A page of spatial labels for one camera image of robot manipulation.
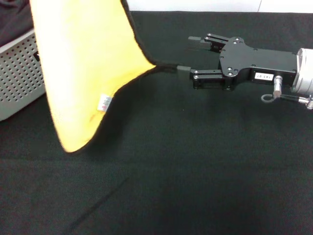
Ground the black tablecloth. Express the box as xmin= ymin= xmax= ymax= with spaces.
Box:
xmin=0 ymin=11 xmax=313 ymax=235

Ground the right arm cable with plug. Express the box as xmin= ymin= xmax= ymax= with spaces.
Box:
xmin=261 ymin=75 xmax=313 ymax=110

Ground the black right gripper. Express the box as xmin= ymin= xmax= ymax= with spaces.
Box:
xmin=176 ymin=33 xmax=298 ymax=91

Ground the grey perforated storage box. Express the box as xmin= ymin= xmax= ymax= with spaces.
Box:
xmin=0 ymin=31 xmax=47 ymax=122

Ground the yellow towel with black trim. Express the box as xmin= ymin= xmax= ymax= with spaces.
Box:
xmin=29 ymin=0 xmax=184 ymax=155

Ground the dark cloth pile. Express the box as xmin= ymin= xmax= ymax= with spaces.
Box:
xmin=0 ymin=0 xmax=35 ymax=48

